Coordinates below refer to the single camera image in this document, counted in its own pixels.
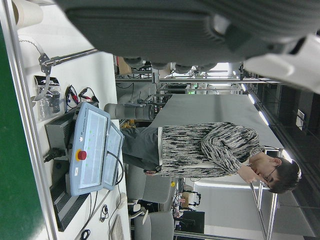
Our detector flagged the small black cable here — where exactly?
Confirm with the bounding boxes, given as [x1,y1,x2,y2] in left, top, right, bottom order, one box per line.
[99,204,110,223]

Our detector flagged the metal rod with clamp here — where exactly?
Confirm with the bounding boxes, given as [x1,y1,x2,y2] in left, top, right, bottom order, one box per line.
[38,48,100,74]

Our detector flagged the black vented box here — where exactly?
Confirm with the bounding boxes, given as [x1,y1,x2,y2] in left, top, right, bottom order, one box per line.
[49,172,91,233]

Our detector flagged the black background monitor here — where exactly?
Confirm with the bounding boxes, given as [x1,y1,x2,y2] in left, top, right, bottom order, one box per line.
[179,210,206,234]

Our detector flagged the blue teach pendant red button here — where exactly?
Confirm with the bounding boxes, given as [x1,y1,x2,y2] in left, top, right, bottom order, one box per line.
[68,101,112,198]

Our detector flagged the grey metal control box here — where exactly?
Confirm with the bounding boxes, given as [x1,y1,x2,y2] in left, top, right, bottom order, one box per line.
[44,111,85,163]

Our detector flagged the white keyboard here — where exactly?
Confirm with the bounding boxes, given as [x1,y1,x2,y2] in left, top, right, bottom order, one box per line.
[109,214,126,240]

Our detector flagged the grey backdrop panel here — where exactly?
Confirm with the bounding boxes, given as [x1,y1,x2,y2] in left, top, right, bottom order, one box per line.
[149,93,285,151]

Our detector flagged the green conveyor belt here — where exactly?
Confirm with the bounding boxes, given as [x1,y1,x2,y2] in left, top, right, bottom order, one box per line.
[0,21,55,240]

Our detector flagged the brown cardboard box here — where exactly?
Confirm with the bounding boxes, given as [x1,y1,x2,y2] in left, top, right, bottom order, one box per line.
[116,56,131,75]

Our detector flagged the grey office chair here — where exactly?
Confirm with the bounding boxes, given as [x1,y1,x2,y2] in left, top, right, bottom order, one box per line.
[125,164,176,214]
[134,210,176,240]

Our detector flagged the aluminium conveyor rail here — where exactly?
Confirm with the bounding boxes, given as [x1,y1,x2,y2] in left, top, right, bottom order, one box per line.
[0,0,61,240]

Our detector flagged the white ceiling air vent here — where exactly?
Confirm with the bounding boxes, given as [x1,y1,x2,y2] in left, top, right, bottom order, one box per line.
[295,108,306,131]

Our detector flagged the person in patterned sweater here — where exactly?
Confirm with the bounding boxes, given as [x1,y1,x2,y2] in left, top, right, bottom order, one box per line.
[121,121,303,195]

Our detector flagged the clear bag of parts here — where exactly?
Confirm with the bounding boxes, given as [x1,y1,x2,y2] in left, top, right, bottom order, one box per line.
[33,74,63,123]

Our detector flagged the red black clip leads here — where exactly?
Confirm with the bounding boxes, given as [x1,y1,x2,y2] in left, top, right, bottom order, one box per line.
[64,84,100,104]

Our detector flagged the aluminium frame stand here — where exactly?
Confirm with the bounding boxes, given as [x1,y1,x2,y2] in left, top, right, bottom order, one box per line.
[249,147,286,240]

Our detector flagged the clear toothed plastic strap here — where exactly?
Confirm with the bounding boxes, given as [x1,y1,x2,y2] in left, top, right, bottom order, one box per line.
[18,36,53,101]

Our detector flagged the white paper roll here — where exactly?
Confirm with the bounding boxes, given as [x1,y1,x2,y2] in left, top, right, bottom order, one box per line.
[11,0,45,29]

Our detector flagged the white computer mouse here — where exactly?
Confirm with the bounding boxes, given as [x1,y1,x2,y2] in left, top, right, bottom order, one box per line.
[116,191,129,209]

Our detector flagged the black pendant cable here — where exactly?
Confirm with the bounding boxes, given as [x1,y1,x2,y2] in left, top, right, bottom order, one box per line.
[106,149,125,186]

